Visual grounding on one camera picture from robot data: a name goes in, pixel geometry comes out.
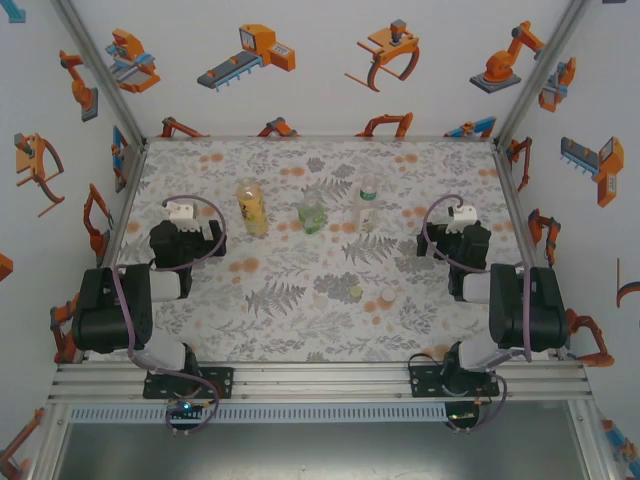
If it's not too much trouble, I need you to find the yellow drink bottle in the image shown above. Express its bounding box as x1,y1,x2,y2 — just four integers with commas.
236,178,270,237

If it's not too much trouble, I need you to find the clear bottle white green label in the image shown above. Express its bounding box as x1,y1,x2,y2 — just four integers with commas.
353,174,382,234

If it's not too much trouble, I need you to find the green drink bottle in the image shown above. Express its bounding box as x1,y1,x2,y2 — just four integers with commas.
298,187,328,236

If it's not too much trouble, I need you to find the grey floral table mat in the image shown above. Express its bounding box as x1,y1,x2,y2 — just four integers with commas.
89,137,559,364

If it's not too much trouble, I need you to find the left small circuit board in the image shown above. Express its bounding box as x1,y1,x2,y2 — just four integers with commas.
166,399,207,420

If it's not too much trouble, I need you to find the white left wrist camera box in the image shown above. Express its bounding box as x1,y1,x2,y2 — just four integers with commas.
168,202,211,234

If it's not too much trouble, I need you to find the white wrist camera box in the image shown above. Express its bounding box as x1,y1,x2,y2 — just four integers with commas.
446,204,479,235
168,202,211,234

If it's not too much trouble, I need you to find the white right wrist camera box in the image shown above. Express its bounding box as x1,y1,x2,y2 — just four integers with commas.
446,204,479,235

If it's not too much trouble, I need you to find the aluminium side frame rail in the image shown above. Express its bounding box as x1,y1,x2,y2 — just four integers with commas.
94,142,149,271
492,142,569,359

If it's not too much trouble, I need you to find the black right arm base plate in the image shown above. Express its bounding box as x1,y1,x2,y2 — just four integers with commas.
409,363,501,399

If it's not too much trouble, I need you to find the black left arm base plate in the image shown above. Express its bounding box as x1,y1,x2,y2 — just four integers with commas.
143,367,235,400

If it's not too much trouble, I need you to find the aluminium front frame rail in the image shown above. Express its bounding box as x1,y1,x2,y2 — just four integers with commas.
47,362,594,404

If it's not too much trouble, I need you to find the aluminium frame post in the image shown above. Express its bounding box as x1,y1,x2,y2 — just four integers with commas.
493,0,591,147
52,0,149,147

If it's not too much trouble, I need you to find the slotted grey cable duct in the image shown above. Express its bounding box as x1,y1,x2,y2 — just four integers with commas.
67,403,447,424

